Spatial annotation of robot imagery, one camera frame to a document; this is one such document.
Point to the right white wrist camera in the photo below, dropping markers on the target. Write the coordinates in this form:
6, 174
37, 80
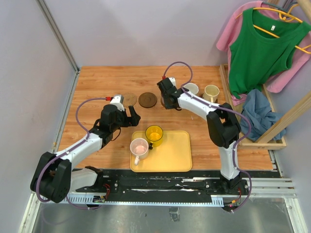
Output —
173, 81

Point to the yellow plastic tray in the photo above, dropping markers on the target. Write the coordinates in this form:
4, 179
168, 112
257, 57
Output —
173, 155

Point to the pink ceramic mug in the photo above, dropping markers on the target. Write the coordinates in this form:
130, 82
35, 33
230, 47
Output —
139, 148

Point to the green tank top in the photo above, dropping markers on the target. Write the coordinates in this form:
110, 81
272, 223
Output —
262, 51

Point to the dark brown coaster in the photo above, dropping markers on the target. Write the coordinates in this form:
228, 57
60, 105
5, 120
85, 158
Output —
147, 100
162, 102

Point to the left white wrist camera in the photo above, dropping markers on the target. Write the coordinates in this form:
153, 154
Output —
117, 100

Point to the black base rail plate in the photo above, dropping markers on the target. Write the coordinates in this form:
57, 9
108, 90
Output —
197, 187

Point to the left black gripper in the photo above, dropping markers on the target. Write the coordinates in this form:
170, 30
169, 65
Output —
132, 121

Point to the pink t-shirt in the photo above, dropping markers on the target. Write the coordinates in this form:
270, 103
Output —
228, 34

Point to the woven coaster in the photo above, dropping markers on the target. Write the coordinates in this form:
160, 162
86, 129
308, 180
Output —
129, 99

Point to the yellow clothes hanger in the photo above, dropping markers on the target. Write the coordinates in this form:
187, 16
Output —
260, 31

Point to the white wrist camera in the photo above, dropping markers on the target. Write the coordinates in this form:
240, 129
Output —
117, 100
173, 81

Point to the white mug yellow handle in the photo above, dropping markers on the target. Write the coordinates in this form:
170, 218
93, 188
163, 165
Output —
193, 88

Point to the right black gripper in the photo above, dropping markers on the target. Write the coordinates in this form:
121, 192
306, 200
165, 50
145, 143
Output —
167, 106

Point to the cream ceramic mug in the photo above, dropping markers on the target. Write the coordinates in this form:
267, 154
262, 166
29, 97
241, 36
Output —
211, 93

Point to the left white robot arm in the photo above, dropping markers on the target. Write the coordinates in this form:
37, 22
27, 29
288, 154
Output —
53, 177

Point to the blue crumpled cloth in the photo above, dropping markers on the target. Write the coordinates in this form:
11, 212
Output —
259, 113

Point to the dark brown coaster back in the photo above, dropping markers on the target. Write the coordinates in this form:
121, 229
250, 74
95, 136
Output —
147, 100

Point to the aluminium corner profile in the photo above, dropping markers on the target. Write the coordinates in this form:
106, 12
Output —
57, 33

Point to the yellow glass mug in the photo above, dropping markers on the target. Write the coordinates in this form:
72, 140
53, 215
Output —
154, 135

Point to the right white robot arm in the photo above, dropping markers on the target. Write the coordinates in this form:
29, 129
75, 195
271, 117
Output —
223, 129

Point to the wooden rack frame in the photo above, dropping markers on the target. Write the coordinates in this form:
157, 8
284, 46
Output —
274, 85

